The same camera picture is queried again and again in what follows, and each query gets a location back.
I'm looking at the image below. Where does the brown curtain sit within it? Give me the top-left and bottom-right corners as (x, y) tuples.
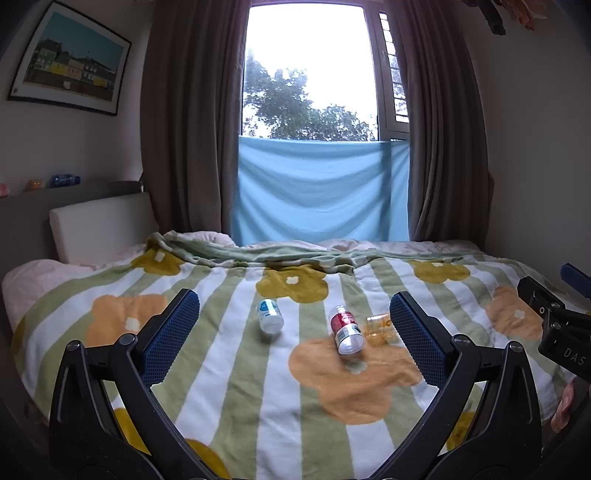
(397, 0), (490, 252)
(139, 0), (252, 245)

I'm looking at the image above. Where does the framed wall picture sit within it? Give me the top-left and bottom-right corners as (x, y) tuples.
(6, 0), (134, 117)

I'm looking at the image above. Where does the white headboard cushion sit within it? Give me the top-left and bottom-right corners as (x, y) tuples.
(49, 191), (160, 265)

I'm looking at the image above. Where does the amber transparent cup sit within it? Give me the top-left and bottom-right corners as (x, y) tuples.
(365, 313), (399, 344)

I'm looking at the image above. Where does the pale pink hanging object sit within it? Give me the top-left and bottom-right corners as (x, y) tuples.
(505, 0), (548, 31)

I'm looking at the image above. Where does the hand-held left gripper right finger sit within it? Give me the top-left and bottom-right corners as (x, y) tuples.
(374, 291), (542, 480)

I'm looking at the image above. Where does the white bottle blue label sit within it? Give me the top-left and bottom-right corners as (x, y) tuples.
(256, 298), (284, 335)

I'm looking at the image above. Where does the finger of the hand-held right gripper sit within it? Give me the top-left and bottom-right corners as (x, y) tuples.
(517, 275), (567, 319)
(560, 263), (591, 301)

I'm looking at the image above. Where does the striped floral blanket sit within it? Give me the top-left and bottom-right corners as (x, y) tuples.
(9, 231), (573, 480)

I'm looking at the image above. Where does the dark hanging object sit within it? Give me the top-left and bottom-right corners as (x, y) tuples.
(475, 0), (507, 37)

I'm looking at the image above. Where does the grey headboard shelf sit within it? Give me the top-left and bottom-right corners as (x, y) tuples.
(0, 180), (146, 278)

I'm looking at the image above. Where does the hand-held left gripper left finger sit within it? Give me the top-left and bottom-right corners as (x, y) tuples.
(48, 288), (218, 480)

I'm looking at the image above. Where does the light blue cloth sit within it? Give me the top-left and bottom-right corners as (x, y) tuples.
(231, 136), (411, 247)

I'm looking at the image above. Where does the window frame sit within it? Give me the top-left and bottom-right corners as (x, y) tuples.
(365, 0), (411, 141)

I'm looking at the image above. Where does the tree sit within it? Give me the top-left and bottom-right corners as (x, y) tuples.
(242, 48), (377, 141)

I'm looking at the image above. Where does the person's right hand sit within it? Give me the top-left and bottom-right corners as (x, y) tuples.
(551, 377), (578, 433)

